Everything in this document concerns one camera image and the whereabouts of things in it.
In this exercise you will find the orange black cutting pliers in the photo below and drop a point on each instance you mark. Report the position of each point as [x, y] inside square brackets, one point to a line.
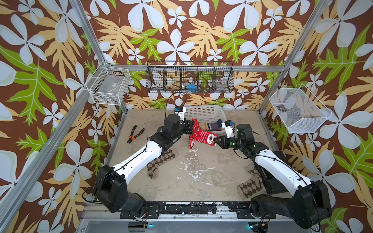
[134, 136]

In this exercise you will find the black wire wall basket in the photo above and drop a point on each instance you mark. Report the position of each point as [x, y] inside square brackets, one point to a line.
[190, 77]

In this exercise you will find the beige brown argyle sock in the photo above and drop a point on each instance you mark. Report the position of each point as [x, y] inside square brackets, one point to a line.
[152, 167]

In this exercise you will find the beige purple striped sock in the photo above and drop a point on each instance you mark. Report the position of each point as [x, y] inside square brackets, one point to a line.
[216, 126]

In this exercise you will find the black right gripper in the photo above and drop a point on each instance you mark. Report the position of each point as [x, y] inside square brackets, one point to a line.
[223, 141]

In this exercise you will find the aluminium frame post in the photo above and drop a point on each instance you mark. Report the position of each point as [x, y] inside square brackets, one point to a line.
[306, 31]
[92, 40]

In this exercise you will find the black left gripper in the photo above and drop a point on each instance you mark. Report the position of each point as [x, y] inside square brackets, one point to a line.
[188, 130]

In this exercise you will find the white plastic laundry basket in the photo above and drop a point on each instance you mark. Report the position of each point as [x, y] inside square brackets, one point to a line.
[205, 114]

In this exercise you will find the aluminium frame post left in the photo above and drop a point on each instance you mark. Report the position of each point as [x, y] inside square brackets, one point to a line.
[92, 40]

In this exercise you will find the black metal base rail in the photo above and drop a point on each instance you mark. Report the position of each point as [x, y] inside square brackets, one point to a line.
[153, 210]

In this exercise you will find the aluminium frame post right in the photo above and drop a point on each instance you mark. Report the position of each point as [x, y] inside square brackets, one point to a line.
[306, 31]

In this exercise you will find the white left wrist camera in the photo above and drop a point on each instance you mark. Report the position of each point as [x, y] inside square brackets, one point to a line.
[180, 111]

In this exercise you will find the white mesh wall basket right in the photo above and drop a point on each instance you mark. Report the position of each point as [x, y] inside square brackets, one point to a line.
[299, 109]

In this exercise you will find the white wire wall basket left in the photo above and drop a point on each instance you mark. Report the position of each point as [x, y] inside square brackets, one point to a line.
[108, 84]

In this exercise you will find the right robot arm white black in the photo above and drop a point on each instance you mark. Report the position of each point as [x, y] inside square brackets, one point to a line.
[309, 203]

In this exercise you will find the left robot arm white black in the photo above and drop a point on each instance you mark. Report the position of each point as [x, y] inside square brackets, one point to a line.
[110, 187]

